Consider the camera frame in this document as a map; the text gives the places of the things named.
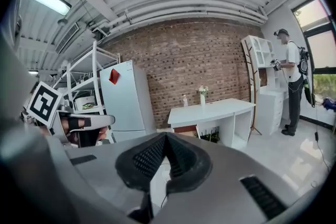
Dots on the red fridge ornament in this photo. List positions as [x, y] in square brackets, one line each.
[114, 76]

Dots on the white refrigerator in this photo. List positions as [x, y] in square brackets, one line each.
[126, 102]

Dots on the white flower bouquet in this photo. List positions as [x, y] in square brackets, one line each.
[203, 89]

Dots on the large window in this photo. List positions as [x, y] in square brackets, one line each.
[319, 44]

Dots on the purple bundle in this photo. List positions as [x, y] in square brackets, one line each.
[330, 104]

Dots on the ceiling air vent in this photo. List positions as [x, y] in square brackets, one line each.
[67, 36]

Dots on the person's white shirt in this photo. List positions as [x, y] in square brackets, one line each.
[13, 81]

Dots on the white vase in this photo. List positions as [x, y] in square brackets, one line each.
[202, 100]

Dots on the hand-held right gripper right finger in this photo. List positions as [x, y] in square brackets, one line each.
[223, 191]

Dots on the wooden coat rack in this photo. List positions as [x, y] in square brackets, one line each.
[253, 112]

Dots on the white desk with drawer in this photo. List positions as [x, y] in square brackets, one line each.
[210, 112]

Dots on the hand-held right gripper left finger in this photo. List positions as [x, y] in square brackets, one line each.
[99, 181]

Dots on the person's left hand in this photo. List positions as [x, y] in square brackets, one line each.
[101, 135]

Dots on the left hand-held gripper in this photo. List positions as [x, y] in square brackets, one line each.
[43, 105]

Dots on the white metal shelf rack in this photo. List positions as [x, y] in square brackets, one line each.
[95, 55]

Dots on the clear plastic bottle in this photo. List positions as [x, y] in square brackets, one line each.
[185, 101]

